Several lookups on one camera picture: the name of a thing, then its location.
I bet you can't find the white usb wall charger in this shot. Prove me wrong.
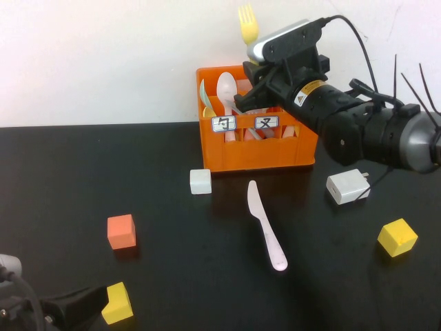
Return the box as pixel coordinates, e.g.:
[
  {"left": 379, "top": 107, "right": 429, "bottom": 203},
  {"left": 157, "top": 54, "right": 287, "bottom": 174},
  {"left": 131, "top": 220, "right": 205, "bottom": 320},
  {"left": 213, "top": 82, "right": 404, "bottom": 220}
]
[{"left": 326, "top": 168, "right": 371, "bottom": 206}]

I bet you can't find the white cube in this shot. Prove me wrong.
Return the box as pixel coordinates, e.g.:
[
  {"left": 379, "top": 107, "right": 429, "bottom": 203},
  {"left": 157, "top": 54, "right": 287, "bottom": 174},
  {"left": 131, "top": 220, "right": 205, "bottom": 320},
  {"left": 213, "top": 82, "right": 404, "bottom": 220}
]
[{"left": 189, "top": 168, "right": 213, "bottom": 195}]

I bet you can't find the pink plastic spoon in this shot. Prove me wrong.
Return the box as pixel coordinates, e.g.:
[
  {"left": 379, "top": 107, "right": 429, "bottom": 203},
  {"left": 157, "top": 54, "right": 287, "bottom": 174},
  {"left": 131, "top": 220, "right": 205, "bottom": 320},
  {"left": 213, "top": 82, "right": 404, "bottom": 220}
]
[{"left": 216, "top": 72, "right": 239, "bottom": 143}]

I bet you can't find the white spoon character label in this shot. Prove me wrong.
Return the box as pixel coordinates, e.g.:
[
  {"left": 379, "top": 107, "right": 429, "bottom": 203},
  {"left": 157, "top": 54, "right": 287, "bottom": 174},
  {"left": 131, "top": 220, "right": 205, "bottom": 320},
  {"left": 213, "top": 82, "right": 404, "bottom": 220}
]
[{"left": 211, "top": 115, "right": 237, "bottom": 133}]

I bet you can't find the pink plastic knife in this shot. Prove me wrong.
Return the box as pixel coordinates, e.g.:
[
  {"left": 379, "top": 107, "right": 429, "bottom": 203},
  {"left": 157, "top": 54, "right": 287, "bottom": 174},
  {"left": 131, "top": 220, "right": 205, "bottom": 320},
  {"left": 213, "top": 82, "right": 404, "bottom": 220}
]
[{"left": 247, "top": 180, "right": 289, "bottom": 272}]

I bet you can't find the yellow cube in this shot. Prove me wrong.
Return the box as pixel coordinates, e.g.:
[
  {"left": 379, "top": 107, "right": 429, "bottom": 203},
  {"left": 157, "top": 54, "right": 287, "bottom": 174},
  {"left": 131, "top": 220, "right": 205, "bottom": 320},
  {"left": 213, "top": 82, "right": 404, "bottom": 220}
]
[
  {"left": 377, "top": 218, "right": 419, "bottom": 258},
  {"left": 101, "top": 281, "right": 134, "bottom": 325}
]

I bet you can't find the yellow plastic fork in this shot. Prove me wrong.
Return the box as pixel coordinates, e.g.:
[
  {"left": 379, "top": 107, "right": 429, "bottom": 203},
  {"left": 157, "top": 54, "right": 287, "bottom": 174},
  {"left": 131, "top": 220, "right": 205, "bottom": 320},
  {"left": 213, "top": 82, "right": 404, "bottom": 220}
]
[{"left": 237, "top": 3, "right": 260, "bottom": 66}]

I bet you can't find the pale green plastic spoon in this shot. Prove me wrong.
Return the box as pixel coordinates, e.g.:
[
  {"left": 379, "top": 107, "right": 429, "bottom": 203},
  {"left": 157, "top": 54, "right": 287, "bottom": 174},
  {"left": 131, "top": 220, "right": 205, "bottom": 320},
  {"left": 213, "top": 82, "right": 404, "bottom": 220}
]
[{"left": 199, "top": 79, "right": 216, "bottom": 117}]

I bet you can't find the orange cube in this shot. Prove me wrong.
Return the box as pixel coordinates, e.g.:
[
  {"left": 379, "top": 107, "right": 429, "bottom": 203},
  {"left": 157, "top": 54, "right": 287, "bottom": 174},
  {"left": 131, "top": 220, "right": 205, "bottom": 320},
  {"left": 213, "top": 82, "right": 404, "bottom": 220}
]
[{"left": 107, "top": 214, "right": 137, "bottom": 250}]

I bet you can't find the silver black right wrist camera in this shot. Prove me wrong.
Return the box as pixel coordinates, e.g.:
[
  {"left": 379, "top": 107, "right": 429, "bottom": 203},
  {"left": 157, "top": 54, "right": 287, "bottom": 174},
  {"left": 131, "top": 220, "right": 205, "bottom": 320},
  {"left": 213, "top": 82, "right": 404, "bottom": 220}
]
[{"left": 246, "top": 19, "right": 331, "bottom": 82}]

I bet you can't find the orange plastic cutlery holder crate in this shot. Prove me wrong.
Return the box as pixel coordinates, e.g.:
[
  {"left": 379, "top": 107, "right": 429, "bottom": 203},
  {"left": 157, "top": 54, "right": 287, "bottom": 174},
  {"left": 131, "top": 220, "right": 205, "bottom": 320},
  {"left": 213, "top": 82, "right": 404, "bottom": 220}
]
[{"left": 196, "top": 65, "right": 318, "bottom": 173}]

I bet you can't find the black right arm cable loop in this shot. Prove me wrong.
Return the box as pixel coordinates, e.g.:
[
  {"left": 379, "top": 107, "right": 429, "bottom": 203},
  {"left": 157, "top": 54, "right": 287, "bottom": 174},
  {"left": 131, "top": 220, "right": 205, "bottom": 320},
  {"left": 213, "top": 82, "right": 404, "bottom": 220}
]
[{"left": 349, "top": 79, "right": 421, "bottom": 114}]

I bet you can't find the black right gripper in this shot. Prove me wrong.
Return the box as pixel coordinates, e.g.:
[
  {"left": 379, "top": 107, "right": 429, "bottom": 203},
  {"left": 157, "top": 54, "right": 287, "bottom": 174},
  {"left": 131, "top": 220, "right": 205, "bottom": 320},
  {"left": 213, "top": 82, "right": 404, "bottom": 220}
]
[{"left": 234, "top": 61, "right": 338, "bottom": 134}]

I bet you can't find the white fork character label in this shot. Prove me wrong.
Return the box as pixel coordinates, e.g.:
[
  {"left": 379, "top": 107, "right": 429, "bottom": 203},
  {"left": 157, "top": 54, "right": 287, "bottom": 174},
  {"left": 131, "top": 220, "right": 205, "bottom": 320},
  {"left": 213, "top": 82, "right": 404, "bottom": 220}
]
[{"left": 254, "top": 116, "right": 279, "bottom": 130}]

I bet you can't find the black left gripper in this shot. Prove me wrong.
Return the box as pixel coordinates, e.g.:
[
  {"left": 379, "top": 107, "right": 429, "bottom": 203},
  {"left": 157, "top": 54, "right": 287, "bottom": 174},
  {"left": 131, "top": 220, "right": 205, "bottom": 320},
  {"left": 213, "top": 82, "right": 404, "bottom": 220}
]
[{"left": 0, "top": 285, "right": 110, "bottom": 331}]

